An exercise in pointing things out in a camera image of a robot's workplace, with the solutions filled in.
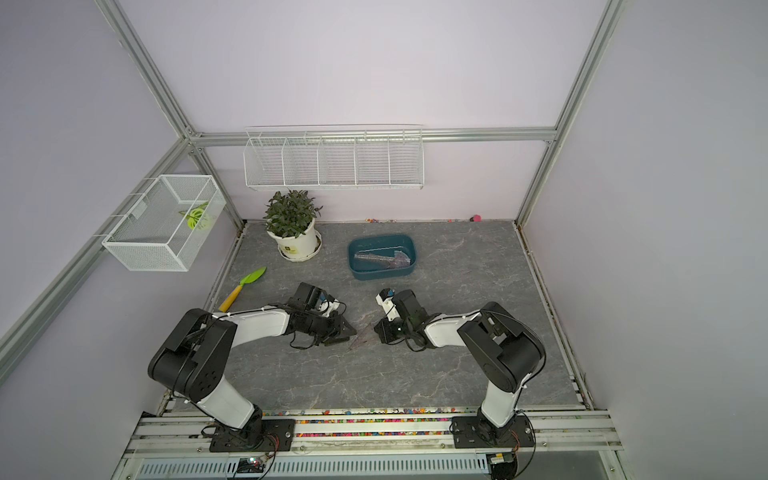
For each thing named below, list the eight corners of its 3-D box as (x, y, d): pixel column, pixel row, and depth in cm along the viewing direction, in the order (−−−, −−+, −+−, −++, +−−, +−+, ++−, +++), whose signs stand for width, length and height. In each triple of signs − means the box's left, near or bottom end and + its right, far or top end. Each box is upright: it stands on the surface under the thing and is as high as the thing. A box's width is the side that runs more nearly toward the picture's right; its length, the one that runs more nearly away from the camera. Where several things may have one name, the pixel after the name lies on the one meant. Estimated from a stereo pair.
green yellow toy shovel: (218, 309, 99) (214, 305, 97) (261, 268, 110) (258, 264, 108) (224, 313, 98) (220, 309, 96) (266, 271, 109) (264, 267, 107)
